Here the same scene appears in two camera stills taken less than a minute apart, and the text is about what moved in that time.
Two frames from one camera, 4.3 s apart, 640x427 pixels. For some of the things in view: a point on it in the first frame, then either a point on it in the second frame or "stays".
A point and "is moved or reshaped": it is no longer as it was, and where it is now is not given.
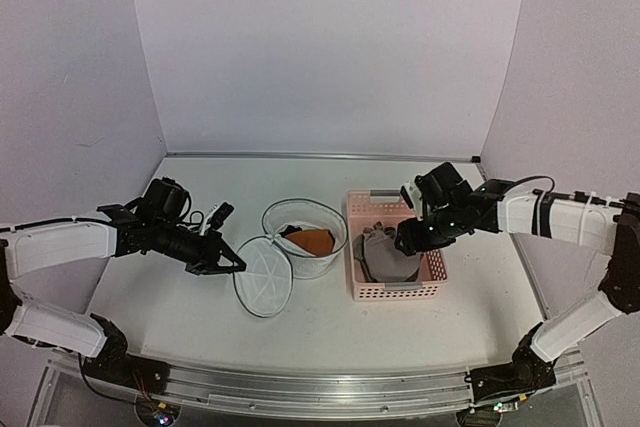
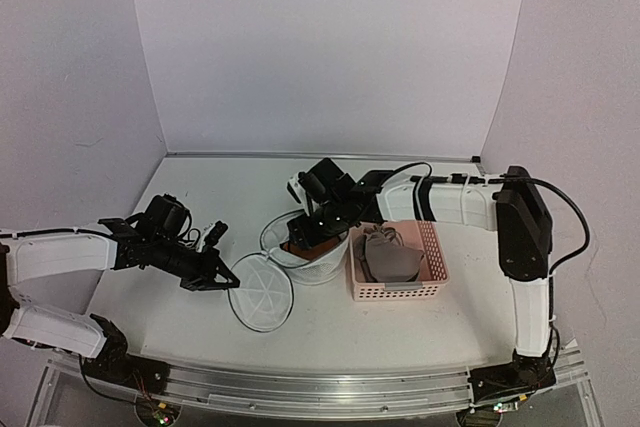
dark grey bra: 381,259 stays
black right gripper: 412,241 → 302,237
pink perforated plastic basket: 388,207 stays
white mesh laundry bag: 263,267 is moved or reshaped
